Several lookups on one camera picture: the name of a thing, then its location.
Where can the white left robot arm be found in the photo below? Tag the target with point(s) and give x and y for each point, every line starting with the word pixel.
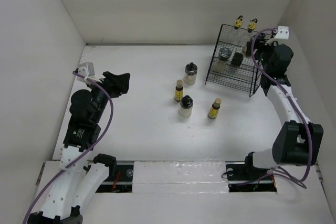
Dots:
pixel 64 197

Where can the small black-cap back jar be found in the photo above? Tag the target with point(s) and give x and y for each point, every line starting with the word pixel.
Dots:
pixel 247 49

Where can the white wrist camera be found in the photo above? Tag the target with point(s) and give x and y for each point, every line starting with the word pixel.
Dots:
pixel 84 72
pixel 280 34

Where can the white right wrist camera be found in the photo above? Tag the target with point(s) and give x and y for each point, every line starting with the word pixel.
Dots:
pixel 280 34

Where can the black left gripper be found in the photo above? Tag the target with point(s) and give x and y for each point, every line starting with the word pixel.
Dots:
pixel 117 84

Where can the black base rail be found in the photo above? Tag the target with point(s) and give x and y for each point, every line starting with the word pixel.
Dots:
pixel 197 177

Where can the black wire rack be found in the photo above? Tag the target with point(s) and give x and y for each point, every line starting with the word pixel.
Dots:
pixel 229 65

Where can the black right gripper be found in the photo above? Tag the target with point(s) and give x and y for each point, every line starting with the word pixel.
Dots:
pixel 260 45

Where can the glass bottle with dark sauce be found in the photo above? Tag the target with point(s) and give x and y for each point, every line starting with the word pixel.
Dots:
pixel 244 36

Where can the grey-lid white powder shaker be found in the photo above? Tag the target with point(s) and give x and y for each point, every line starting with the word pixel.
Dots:
pixel 223 57

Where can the black-cap white powder jar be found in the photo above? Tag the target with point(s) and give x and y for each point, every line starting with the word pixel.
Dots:
pixel 186 105

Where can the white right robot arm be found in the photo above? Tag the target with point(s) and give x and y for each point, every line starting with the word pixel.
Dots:
pixel 296 146

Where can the black-lid beige spice jar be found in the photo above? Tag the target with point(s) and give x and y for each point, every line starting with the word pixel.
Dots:
pixel 191 70

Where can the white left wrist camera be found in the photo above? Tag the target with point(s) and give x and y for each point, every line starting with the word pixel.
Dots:
pixel 84 72

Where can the small yellow bottle cork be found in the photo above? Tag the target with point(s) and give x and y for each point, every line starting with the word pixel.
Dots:
pixel 178 90
pixel 213 112

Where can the clear glass bottle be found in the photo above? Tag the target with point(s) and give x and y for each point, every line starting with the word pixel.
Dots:
pixel 231 33

